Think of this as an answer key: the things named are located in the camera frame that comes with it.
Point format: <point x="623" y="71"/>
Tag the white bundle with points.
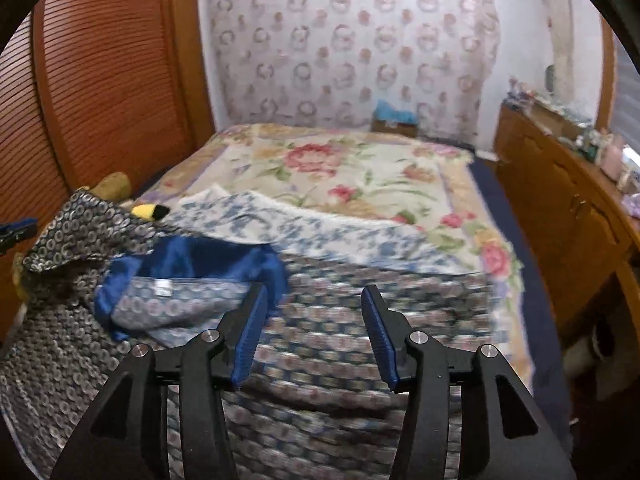
<point x="610" y="360"/>

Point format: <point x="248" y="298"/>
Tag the navy patterned satin garment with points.
<point x="325" y="310"/>

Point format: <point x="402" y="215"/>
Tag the pink thermos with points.
<point x="613" y="160"/>

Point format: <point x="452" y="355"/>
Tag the wooden louvred wardrobe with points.
<point x="100" y="85"/>

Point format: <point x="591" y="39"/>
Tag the grey window blind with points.
<point x="631" y="65"/>

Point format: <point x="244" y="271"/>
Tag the navy bed sheet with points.
<point x="530" y="260"/>

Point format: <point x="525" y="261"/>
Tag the pink floral bedspread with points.
<point x="350" y="165"/>

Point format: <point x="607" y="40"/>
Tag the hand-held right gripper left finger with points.
<point x="247" y="340"/>

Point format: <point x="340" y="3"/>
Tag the wooden sideboard cabinet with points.
<point x="560" y="200"/>

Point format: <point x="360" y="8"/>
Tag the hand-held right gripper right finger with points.
<point x="380" y="340"/>

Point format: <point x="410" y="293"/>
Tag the sheer circle-patterned curtain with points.
<point x="350" y="45"/>

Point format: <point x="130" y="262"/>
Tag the yellow plush toy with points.
<point x="145" y="211"/>

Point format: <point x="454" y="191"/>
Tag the blue plastic bag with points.
<point x="395" y="110"/>

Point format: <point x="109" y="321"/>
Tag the blue floral white blanket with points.
<point x="300" y="230"/>

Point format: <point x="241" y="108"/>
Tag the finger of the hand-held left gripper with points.
<point x="20" y="227"/>

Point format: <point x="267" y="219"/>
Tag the beige tied window curtain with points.
<point x="570" y="35"/>

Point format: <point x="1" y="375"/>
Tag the small oval desk mirror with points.
<point x="551" y="77"/>

